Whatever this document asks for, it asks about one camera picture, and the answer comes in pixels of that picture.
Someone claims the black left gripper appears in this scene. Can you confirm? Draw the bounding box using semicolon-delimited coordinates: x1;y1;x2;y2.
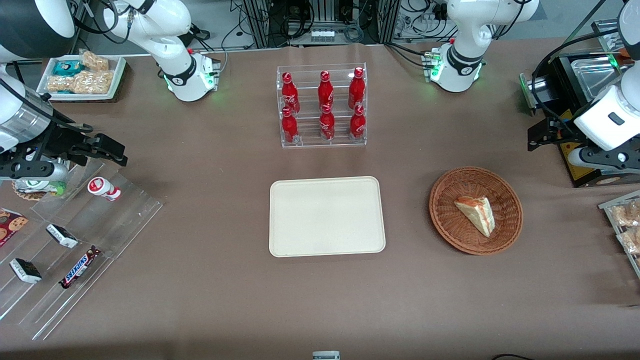
527;116;582;152

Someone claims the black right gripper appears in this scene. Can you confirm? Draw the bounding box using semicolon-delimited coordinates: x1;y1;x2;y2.
34;121;129;167

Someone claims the triangular sandwich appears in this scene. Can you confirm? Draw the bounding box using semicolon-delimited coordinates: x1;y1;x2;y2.
453;195;496;238

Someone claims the white square snack tray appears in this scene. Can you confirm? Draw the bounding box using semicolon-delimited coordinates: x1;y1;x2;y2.
36;53;127;103

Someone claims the grey pastry tray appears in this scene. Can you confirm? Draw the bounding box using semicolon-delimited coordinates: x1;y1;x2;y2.
598;189;640;279

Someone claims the round brown wicker basket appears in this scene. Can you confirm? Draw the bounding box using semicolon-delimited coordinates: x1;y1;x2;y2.
428;166;524;256

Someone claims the cream rectangular plastic tray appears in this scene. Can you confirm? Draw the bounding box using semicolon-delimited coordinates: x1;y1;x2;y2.
268;175;387;258

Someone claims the white red yogurt bottle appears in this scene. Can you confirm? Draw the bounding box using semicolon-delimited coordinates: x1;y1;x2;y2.
87;176;122;202

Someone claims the green white snack packet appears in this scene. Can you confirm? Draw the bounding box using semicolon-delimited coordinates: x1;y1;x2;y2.
20;180;68;197

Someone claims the black food warmer machine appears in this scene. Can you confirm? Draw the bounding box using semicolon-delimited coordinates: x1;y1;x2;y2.
519;19;640;189

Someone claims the large rice cracker packet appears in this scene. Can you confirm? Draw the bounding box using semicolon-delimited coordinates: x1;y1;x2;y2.
73;69;115;95

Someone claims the clear acrylic stepped shelf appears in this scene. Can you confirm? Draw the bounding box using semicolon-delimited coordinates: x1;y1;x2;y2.
0;159;165;342

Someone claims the flat rice cracker packet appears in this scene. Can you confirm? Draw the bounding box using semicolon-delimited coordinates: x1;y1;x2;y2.
46;74;76;94

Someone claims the small rice cracker packet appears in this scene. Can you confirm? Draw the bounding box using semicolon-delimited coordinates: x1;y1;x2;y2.
79;49;110;72

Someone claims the teal snack packet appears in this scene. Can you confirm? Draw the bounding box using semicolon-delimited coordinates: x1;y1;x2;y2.
52;59;84;77

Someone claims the black white snack bar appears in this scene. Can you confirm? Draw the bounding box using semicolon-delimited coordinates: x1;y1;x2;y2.
9;257;43;285
45;223;79;249

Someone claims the wrapped brown pastry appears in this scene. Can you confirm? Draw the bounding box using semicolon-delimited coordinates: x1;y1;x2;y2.
611;199;640;229
617;227;640;257

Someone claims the brown Snickers bar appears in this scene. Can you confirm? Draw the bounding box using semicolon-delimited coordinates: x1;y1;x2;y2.
58;245;103;290

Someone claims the red cookie package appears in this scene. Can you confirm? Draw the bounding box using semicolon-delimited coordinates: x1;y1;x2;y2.
0;207;30;248

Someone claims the red cola bottle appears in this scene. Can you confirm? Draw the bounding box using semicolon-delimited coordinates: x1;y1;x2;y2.
349;105;366;140
281;106;300;145
318;70;335;108
319;103;336;141
348;67;366;110
281;72;301;114

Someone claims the clear acrylic bottle rack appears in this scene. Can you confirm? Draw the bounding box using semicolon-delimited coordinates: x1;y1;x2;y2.
276;62;368;149

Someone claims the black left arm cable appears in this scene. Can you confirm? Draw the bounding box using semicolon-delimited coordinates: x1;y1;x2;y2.
530;27;622;135

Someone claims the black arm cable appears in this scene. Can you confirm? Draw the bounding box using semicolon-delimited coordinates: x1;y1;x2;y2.
530;27;622;135
0;77;95;135

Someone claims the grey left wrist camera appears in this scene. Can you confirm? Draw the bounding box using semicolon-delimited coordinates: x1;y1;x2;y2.
567;146;640;174

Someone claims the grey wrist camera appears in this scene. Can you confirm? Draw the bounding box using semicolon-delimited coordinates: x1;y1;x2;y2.
0;161;70;182
567;146;640;174

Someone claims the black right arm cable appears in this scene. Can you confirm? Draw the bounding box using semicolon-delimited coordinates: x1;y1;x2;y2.
0;77;95;135

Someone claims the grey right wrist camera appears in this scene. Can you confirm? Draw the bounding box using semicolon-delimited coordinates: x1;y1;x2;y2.
0;161;70;182

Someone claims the aluminium equipment frame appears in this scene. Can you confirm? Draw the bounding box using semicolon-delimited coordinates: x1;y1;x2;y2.
242;0;402;49

